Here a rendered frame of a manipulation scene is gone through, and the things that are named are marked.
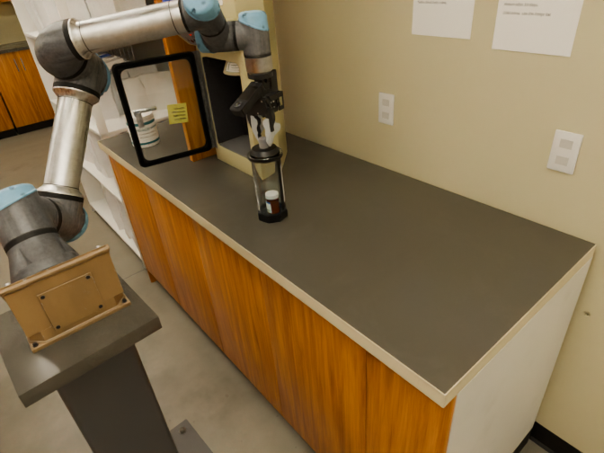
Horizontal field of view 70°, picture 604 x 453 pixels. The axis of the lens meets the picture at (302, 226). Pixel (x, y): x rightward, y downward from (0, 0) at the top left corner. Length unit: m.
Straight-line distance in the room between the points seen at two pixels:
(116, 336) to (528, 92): 1.25
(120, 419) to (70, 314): 0.36
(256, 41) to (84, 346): 0.86
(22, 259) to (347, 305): 0.75
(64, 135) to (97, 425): 0.77
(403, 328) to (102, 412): 0.81
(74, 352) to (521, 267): 1.12
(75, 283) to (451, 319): 0.87
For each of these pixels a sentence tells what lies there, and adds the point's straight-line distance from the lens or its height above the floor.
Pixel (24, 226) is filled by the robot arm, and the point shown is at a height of 1.20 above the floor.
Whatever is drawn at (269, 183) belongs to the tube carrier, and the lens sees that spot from 1.34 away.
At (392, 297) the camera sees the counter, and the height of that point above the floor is 0.94.
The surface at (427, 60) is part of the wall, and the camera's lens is 1.55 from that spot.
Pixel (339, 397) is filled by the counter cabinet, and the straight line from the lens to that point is 1.37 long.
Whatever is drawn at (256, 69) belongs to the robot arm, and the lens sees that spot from 1.26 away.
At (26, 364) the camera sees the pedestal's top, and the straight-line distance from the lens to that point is 1.19.
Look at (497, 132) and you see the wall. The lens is 1.47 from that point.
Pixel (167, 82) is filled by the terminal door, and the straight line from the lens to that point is 1.80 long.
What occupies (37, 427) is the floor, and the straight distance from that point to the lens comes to 2.40.
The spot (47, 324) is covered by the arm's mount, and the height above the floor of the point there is 0.99.
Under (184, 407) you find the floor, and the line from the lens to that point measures 2.16.
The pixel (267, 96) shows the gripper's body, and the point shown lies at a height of 1.34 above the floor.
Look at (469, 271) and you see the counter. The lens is 1.22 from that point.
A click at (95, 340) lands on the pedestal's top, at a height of 0.94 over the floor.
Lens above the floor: 1.67
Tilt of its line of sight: 32 degrees down
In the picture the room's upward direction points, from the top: 5 degrees counter-clockwise
